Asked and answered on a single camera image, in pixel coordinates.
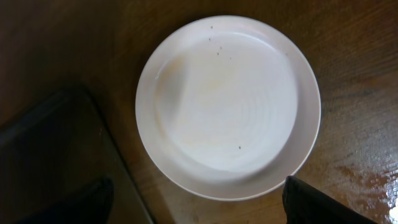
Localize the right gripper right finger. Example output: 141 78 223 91
282 175 376 224

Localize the brown serving tray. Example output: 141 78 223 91
1 90 153 223

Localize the white plate top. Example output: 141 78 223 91
136 16 322 201

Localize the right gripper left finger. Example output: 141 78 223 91
18 177 114 224

